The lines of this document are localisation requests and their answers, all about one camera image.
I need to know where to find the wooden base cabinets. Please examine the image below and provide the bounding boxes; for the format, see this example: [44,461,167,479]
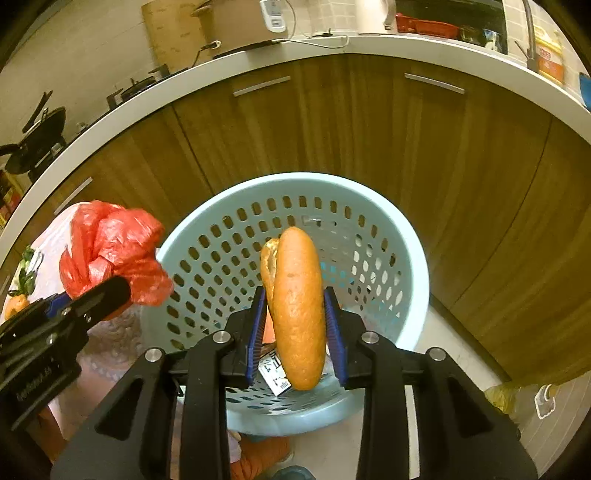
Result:
[0,51,591,388]

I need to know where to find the yellow oil bottle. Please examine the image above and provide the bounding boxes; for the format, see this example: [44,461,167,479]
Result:
[482,376,591,430]

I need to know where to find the red basin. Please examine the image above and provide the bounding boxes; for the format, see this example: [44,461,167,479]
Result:
[396,13,460,38]

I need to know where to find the red plastic bag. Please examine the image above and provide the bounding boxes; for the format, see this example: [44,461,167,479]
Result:
[59,200,175,308]

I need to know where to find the black wok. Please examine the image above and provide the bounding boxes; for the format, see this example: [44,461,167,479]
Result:
[0,106,68,174]

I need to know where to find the steel faucet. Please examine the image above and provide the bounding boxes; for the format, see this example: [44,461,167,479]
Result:
[515,0,541,70]

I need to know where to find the pink patterned tablecloth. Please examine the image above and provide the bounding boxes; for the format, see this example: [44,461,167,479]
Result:
[0,203,241,462]

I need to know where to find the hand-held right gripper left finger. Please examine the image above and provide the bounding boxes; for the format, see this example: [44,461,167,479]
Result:
[50,286,269,480]

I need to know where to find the white cable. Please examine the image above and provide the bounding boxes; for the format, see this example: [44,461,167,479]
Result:
[277,33,350,49]

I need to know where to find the blue white printed packet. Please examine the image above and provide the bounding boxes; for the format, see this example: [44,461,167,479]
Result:
[257,350,293,398]

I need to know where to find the white kitchen countertop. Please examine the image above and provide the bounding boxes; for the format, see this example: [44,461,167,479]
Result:
[0,32,591,259]

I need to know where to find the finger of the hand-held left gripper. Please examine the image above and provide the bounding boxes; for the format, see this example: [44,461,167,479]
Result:
[69,275,133,324]
[42,293,75,320]

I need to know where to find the black gas stove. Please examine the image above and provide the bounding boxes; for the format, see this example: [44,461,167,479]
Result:
[25,65,171,181]

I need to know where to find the white timer device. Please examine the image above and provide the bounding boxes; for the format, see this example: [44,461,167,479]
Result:
[259,0,287,32]

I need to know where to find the white electric kettle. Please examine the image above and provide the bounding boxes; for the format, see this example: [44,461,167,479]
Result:
[353,0,398,34]

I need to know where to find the green vegetable scraps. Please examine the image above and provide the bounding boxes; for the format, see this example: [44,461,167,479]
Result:
[9,247,44,296]

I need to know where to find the long bread roll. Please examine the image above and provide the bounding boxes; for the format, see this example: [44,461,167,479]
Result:
[260,227,328,391]

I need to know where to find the person's orange clothing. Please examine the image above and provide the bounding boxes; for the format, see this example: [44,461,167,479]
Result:
[231,436,294,480]

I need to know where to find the wooden cutting board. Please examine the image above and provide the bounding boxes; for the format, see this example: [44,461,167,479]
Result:
[141,0,206,70]

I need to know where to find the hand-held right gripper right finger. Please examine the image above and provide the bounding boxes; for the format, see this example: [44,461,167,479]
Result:
[323,286,539,480]

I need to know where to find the yellow detergent bottle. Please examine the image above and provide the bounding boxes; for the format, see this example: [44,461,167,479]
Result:
[536,30,566,85]

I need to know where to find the blue slipper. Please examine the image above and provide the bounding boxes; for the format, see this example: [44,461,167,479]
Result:
[272,465,319,480]

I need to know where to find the light blue plastic basket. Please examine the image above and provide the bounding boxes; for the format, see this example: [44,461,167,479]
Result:
[141,172,432,437]

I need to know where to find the black flat board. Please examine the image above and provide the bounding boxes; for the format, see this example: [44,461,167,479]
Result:
[212,41,279,59]

